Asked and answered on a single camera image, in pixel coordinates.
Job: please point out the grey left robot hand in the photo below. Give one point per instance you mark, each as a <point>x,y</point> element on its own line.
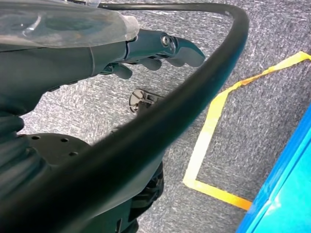
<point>60,61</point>

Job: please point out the blue metal shelf rack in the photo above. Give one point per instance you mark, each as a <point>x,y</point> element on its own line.
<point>286,199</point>

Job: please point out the black robot body shell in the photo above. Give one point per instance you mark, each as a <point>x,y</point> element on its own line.
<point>48,148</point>

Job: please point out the round metal floor fitting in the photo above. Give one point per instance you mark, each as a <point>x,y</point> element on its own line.
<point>136,98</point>

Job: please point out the yellow floor tape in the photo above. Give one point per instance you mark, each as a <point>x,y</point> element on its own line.
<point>208,128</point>

